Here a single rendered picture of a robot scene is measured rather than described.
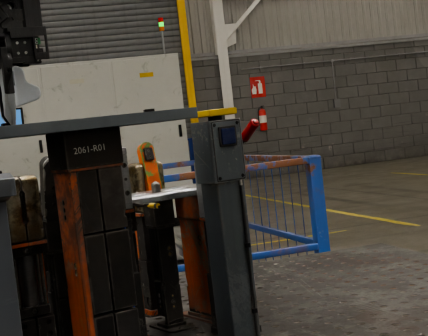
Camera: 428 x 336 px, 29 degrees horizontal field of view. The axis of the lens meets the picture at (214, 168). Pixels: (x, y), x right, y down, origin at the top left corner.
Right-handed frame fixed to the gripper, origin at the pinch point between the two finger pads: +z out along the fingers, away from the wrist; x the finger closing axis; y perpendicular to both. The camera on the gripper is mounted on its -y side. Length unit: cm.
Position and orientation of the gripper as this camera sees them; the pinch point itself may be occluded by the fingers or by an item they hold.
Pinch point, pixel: (6, 119)
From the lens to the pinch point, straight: 136.6
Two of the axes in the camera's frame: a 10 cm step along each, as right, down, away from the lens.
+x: -4.4, 0.0, 9.0
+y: 8.9, -1.2, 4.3
